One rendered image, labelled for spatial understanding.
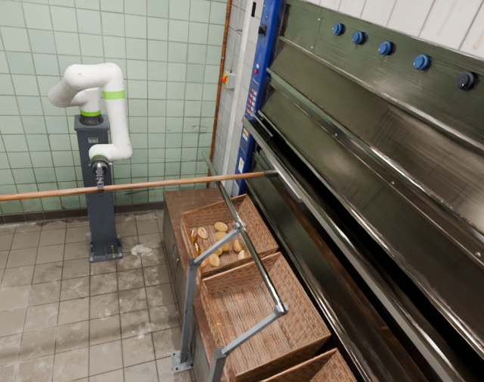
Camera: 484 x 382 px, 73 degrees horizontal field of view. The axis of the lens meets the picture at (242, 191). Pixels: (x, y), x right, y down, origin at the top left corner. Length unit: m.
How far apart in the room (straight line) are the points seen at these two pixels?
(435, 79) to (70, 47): 2.32
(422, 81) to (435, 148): 0.22
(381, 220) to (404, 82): 0.49
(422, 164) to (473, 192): 0.18
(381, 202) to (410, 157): 0.22
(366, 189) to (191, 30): 1.92
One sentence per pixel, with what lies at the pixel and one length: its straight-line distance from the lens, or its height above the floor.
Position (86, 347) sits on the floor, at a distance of 2.60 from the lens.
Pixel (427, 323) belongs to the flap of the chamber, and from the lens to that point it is 1.23.
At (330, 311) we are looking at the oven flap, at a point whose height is 0.95.
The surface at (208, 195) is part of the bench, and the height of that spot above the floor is 0.58.
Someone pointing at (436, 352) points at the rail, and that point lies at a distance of 1.13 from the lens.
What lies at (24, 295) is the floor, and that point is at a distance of 2.96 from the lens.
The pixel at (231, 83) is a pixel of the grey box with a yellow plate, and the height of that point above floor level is 1.45.
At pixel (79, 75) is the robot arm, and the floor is 1.64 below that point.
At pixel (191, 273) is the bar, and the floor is 0.89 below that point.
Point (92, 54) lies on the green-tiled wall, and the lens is 2.79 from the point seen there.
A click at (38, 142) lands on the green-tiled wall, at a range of 3.10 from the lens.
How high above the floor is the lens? 2.21
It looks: 34 degrees down
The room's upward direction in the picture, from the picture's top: 11 degrees clockwise
